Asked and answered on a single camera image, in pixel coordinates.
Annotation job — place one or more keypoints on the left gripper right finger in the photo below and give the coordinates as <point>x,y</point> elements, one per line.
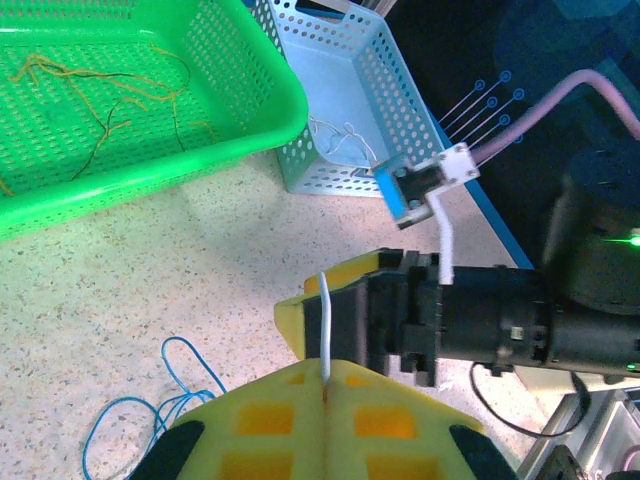
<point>390,425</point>

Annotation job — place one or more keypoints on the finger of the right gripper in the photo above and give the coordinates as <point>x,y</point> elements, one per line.
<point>350,325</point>
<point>370,270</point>

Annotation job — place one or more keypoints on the light blue plastic basket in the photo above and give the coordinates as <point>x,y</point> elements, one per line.
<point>330,75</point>

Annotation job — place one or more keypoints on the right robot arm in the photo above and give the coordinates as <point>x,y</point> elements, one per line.
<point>605,425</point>

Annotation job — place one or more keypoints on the green plastic basket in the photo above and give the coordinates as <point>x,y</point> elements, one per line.
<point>150,165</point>

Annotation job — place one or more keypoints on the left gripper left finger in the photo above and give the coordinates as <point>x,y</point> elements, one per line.
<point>260,425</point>

